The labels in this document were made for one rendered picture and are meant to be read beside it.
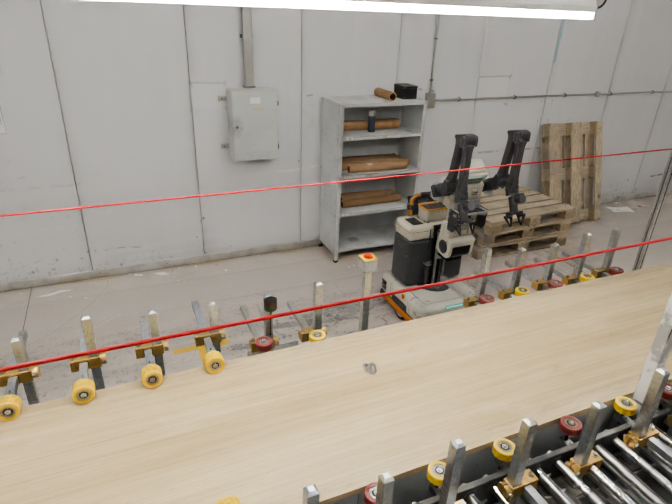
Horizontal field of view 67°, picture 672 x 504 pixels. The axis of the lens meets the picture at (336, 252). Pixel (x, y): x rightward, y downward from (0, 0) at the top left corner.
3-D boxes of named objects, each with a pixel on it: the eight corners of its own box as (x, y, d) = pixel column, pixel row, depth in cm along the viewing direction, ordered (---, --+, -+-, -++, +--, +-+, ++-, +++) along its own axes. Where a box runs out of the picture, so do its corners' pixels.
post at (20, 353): (38, 428, 216) (11, 335, 196) (47, 426, 218) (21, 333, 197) (37, 434, 214) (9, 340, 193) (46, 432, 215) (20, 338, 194)
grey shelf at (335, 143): (318, 245, 545) (321, 96, 478) (391, 234, 578) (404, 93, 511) (334, 263, 508) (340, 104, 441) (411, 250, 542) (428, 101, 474)
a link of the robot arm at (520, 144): (526, 130, 337) (513, 131, 333) (532, 132, 332) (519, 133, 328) (513, 191, 356) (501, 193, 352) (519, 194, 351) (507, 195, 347)
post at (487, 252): (470, 320, 299) (483, 246, 278) (475, 319, 300) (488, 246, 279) (474, 323, 296) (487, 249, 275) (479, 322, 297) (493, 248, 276)
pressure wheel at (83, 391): (77, 376, 195) (98, 380, 199) (68, 392, 196) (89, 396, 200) (77, 385, 190) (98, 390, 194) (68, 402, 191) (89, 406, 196)
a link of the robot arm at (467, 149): (474, 134, 321) (459, 135, 316) (480, 136, 316) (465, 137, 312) (464, 198, 340) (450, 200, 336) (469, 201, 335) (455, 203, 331)
